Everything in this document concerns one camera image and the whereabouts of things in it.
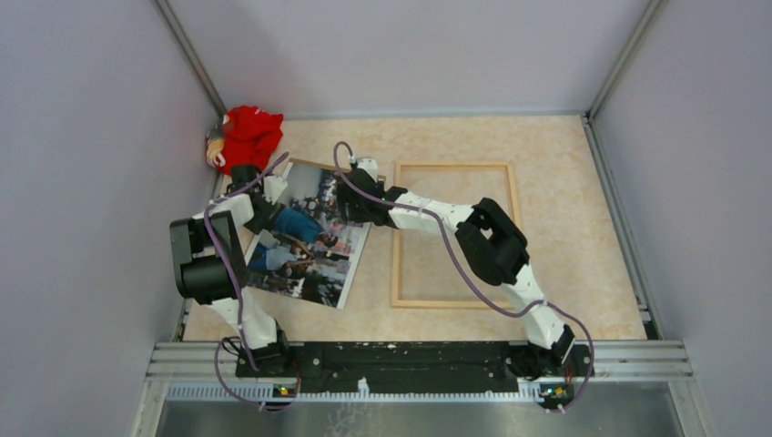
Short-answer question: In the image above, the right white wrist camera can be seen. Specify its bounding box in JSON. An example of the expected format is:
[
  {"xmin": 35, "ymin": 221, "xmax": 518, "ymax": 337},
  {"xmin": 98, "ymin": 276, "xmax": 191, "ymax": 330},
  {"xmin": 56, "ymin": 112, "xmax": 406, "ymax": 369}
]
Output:
[{"xmin": 354, "ymin": 158, "xmax": 379, "ymax": 181}]

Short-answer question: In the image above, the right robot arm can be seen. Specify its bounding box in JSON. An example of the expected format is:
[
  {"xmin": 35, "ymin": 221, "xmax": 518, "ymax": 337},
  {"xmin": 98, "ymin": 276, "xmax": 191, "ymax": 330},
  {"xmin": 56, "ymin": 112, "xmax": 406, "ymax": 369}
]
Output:
[{"xmin": 336, "ymin": 158, "xmax": 587, "ymax": 375}]

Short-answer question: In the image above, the printed photo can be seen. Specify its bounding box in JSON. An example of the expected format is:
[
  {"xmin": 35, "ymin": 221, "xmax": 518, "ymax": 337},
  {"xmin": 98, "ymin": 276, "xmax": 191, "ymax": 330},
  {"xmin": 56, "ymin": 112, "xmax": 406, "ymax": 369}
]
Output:
[{"xmin": 245, "ymin": 159, "xmax": 371, "ymax": 310}]

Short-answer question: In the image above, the wooden picture frame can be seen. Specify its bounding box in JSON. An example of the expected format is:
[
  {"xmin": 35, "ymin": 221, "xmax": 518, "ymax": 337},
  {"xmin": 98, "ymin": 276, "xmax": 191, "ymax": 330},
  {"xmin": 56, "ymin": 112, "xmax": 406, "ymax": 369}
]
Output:
[{"xmin": 391, "ymin": 161, "xmax": 526, "ymax": 310}]

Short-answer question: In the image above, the red crumpled cloth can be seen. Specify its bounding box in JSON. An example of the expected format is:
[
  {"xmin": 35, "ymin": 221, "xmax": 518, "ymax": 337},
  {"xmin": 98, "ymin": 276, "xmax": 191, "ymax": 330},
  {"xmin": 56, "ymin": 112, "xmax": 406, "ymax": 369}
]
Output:
[{"xmin": 206, "ymin": 106, "xmax": 284, "ymax": 176}]

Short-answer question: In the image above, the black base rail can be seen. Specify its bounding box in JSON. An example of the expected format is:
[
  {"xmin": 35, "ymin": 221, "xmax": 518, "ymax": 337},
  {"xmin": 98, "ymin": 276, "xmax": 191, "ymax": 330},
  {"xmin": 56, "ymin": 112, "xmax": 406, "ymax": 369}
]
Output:
[{"xmin": 235, "ymin": 341, "xmax": 590, "ymax": 394}]

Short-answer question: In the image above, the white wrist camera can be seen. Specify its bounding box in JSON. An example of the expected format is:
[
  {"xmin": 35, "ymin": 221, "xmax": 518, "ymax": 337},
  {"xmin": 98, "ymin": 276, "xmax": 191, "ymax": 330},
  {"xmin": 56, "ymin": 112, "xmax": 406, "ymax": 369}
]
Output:
[
  {"xmin": 262, "ymin": 175, "xmax": 288, "ymax": 204},
  {"xmin": 354, "ymin": 158, "xmax": 379, "ymax": 181}
]

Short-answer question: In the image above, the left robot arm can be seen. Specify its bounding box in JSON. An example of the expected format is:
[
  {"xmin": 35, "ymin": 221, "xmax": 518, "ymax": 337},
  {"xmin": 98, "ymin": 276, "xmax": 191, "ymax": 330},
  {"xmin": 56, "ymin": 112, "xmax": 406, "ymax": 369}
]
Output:
[{"xmin": 169, "ymin": 165, "xmax": 292, "ymax": 377}]

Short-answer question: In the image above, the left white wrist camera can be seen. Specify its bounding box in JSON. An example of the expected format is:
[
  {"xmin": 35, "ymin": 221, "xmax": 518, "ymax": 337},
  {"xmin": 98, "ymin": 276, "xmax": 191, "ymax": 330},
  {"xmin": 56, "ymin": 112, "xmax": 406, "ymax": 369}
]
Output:
[{"xmin": 262, "ymin": 175, "xmax": 288, "ymax": 204}]

